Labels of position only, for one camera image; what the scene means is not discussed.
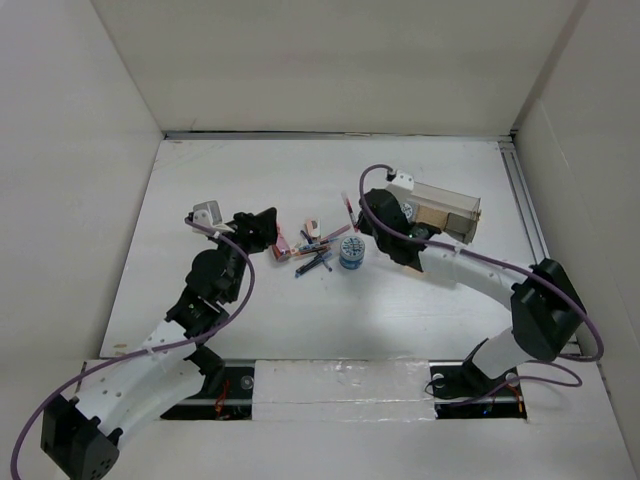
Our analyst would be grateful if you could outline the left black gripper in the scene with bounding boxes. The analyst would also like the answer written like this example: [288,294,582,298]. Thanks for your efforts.
[208,207,274,303]

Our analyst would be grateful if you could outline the blue round tape tin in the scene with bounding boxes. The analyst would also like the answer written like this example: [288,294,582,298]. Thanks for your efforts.
[339,236,366,270]

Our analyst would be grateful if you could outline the clear desk organizer box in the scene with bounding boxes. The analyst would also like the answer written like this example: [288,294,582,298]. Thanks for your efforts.
[400,182,481,244]

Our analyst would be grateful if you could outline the blue capped pen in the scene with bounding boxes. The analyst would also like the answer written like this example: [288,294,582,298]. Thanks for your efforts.
[296,238,337,254]

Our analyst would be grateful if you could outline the dark blue pen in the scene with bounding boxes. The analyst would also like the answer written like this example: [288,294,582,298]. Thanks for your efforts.
[295,250,332,278]

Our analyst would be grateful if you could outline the pink highlighter pen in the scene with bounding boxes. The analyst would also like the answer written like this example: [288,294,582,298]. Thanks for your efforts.
[320,225,351,242]

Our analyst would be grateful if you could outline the orange capped pen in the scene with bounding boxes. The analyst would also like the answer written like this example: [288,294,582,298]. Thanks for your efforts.
[291,239,335,256]

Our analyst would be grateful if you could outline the red gel pen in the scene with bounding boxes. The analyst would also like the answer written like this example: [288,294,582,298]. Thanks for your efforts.
[341,191,360,233]

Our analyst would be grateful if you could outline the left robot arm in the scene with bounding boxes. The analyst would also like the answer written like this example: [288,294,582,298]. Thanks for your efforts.
[41,207,278,479]

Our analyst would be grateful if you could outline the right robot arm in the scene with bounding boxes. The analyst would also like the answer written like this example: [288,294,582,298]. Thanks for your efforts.
[357,189,586,398]

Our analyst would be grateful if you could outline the pink staple box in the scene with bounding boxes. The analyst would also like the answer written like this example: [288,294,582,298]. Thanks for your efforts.
[271,224,291,263]

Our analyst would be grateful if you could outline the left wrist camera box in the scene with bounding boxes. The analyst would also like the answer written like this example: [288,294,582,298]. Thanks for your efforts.
[192,200,223,229]

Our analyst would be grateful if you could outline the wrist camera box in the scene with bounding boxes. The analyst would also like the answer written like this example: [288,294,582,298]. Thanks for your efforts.
[192,200,223,229]
[386,169,415,194]

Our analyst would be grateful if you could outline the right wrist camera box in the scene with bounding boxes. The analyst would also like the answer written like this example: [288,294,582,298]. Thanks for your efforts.
[386,169,415,194]

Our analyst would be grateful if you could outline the aluminium rail right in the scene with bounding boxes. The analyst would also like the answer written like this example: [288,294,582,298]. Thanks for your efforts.
[498,141,582,361]

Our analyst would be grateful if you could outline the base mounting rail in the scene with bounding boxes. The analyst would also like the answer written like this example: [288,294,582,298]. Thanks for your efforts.
[159,357,529,421]

